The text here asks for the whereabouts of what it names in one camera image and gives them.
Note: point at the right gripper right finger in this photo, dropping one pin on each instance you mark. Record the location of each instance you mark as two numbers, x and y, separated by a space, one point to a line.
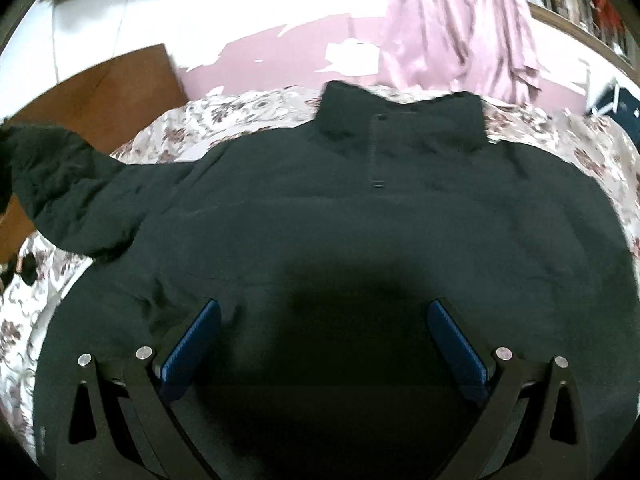
531 426

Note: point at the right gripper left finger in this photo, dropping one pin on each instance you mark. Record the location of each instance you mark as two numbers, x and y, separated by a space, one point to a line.
120 424

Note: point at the black jacket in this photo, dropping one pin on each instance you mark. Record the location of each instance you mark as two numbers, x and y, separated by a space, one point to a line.
323 245

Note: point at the small dark items on bed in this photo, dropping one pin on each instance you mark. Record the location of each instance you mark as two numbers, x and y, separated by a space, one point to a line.
24 267

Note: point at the floral satin bedspread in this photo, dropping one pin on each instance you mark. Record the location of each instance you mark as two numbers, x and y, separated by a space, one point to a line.
594 144

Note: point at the wooden headboard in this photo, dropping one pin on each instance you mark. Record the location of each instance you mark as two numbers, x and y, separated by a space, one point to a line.
57 173

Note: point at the navy blue backpack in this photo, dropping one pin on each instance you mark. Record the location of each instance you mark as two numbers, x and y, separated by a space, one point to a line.
618 103

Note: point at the pink right curtain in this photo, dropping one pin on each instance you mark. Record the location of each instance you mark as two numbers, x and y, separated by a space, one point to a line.
504 64

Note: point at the pink curtain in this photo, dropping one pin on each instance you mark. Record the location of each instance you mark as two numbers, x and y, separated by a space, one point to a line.
426 44
504 64

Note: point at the red hanging garment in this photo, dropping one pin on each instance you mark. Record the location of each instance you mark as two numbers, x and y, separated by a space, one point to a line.
608 20

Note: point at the pink left curtain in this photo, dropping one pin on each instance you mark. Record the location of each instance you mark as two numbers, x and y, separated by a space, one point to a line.
426 44

